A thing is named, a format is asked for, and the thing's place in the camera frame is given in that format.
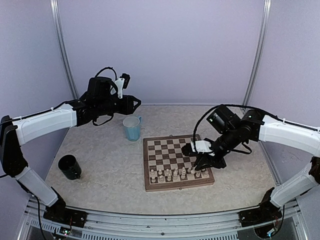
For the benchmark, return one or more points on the white chess rook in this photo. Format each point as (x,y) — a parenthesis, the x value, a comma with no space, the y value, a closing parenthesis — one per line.
(161,178)

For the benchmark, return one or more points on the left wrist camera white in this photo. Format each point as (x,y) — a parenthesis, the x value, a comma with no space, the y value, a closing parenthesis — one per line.
(122,83)

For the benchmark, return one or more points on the left aluminium corner post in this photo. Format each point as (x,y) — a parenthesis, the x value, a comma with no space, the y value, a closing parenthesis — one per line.
(54,5)

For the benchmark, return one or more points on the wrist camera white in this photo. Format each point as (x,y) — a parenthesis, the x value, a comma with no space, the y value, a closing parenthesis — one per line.
(199,147)
(122,83)

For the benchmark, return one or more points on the white chess king piece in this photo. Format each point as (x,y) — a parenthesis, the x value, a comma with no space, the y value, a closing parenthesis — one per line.
(183,174)

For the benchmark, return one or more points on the right aluminium corner post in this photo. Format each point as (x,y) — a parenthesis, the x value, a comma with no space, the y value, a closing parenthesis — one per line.
(258,52)

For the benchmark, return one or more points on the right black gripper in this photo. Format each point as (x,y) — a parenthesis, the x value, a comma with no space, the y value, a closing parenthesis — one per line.
(212,162)

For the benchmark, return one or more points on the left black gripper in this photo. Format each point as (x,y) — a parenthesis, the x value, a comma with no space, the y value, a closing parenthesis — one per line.
(127,108)

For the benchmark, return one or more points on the black ribbed cup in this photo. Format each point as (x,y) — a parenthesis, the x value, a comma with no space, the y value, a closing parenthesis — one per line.
(69,166)

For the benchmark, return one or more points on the aluminium corner post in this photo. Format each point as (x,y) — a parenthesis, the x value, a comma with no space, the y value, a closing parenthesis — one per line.
(258,52)
(54,5)

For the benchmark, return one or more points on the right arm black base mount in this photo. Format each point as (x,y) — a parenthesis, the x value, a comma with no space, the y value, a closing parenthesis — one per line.
(258,216)

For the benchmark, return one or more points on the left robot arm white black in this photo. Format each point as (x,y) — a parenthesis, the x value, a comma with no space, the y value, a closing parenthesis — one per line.
(104,97)

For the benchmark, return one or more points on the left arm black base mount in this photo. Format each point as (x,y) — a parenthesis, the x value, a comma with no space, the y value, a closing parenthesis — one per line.
(66,216)

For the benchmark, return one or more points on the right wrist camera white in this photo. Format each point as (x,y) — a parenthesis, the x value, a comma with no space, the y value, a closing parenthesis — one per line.
(199,147)

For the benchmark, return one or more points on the white chess knight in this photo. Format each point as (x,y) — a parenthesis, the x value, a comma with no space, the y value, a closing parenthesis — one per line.
(198,174)

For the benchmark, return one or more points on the white chess piece edge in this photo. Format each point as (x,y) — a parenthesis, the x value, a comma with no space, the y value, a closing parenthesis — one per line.
(205,174)

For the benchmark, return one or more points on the aluminium front rail frame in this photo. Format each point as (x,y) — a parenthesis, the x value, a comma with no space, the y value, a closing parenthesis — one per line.
(221,225)

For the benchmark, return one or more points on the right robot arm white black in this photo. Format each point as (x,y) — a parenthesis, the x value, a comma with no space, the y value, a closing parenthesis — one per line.
(259,125)

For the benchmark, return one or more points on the light blue mug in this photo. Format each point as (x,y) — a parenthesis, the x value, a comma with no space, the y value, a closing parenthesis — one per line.
(132,127)

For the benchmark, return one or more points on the wooden chess board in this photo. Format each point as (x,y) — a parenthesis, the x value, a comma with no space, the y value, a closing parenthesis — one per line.
(161,153)

